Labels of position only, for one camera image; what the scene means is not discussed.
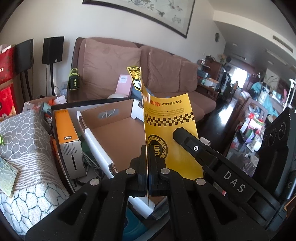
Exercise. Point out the framed flower painting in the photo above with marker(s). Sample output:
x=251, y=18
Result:
x=172, y=14

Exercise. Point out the grey patterned blanket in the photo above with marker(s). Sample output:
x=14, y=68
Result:
x=38, y=189

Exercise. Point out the blue tissue pack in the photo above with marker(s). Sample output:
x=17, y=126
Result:
x=133, y=227

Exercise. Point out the yellow checkered envelope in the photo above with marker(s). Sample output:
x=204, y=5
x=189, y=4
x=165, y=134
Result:
x=162, y=116

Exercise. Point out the orange WD box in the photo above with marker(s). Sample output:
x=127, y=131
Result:
x=70, y=144

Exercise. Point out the red tea gift bag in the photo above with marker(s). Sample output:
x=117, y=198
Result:
x=7, y=64

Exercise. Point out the red collection gift box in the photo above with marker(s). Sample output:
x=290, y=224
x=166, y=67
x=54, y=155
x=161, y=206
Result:
x=8, y=103

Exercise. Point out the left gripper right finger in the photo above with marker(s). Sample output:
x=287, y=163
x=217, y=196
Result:
x=169, y=183

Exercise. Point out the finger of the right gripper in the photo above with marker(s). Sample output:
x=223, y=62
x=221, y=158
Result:
x=198, y=148

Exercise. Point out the white helmet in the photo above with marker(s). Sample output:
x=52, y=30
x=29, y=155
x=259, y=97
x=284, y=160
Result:
x=118, y=95

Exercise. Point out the pink booklet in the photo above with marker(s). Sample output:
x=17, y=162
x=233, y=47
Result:
x=124, y=85

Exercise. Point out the green black lantern device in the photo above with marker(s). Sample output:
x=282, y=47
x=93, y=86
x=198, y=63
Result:
x=73, y=80

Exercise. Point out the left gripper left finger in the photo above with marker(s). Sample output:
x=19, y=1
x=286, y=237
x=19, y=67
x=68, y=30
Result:
x=131, y=182

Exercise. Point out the left black speaker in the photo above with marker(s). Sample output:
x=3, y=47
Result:
x=24, y=56

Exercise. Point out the white cardboard box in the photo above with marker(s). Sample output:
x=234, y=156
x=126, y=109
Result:
x=114, y=133

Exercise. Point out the brown sofa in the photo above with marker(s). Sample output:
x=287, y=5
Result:
x=101, y=61

